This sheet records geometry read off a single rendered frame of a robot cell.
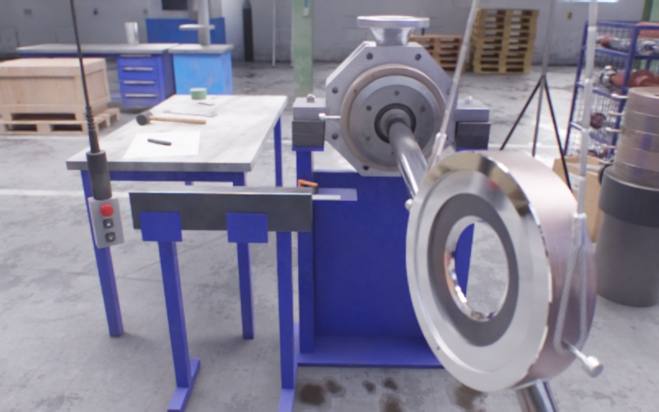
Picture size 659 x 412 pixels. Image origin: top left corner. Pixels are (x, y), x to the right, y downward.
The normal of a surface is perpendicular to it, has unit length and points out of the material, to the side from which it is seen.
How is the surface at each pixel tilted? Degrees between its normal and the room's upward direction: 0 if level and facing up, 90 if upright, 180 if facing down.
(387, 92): 90
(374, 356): 0
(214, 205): 90
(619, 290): 90
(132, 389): 0
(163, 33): 90
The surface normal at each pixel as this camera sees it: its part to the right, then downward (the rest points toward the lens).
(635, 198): -0.69, 0.26
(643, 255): -0.36, 0.34
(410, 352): 0.00, -0.93
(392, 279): -0.02, 0.37
